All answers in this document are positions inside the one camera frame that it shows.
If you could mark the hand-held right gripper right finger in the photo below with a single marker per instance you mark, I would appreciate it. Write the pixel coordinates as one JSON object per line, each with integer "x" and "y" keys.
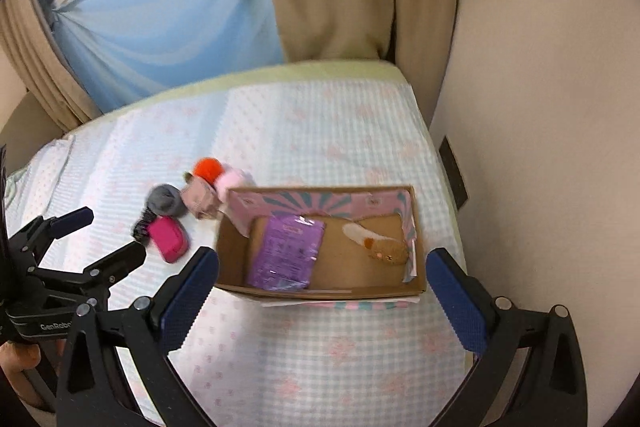
{"x": 457, "y": 302}

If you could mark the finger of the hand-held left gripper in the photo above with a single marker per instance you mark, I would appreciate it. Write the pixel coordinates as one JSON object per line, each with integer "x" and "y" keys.
{"x": 120, "y": 257}
{"x": 75, "y": 218}

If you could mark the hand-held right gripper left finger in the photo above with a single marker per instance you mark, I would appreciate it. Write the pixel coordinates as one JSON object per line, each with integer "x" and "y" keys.
{"x": 192, "y": 292}

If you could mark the magenta pouch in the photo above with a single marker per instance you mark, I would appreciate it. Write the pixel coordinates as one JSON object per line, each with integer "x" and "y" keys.
{"x": 170, "y": 239}

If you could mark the grey sock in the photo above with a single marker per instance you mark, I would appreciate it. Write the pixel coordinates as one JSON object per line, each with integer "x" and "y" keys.
{"x": 165, "y": 199}

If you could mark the beige cloth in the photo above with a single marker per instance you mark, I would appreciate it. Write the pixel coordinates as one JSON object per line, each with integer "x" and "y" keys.
{"x": 200, "y": 199}

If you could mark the pink fluffy scrunchie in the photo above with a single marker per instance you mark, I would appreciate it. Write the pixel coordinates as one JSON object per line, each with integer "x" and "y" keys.
{"x": 234, "y": 179}

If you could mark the cardboard box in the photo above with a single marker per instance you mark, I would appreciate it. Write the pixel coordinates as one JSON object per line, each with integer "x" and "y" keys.
{"x": 340, "y": 269}

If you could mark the orange pom-pom toy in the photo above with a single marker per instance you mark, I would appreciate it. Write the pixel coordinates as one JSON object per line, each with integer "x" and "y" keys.
{"x": 206, "y": 169}

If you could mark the person's left hand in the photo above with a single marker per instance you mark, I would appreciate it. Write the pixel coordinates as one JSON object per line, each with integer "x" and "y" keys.
{"x": 20, "y": 357}

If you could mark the light green crumpled cloth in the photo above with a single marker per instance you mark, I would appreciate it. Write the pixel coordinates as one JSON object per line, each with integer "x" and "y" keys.
{"x": 15, "y": 179}

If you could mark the brown plush toy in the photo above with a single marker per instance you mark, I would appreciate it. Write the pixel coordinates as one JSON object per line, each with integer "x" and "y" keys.
{"x": 387, "y": 249}

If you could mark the beige headboard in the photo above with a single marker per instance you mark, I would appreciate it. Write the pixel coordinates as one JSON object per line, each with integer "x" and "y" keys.
{"x": 25, "y": 132}

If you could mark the purple plastic packet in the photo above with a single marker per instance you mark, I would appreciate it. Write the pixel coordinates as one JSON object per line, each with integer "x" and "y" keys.
{"x": 287, "y": 252}

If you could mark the narrow beige curtain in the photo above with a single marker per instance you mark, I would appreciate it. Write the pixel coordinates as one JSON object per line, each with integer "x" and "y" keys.
{"x": 40, "y": 57}

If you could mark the checkered floral blanket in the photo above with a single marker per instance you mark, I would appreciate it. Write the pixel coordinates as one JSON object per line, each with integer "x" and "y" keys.
{"x": 300, "y": 132}

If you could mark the light blue hanging cloth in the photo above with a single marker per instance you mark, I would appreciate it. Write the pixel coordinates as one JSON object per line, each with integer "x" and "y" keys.
{"x": 175, "y": 32}

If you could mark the light green bed sheet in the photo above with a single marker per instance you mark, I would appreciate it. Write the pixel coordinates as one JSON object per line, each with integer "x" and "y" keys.
{"x": 300, "y": 69}

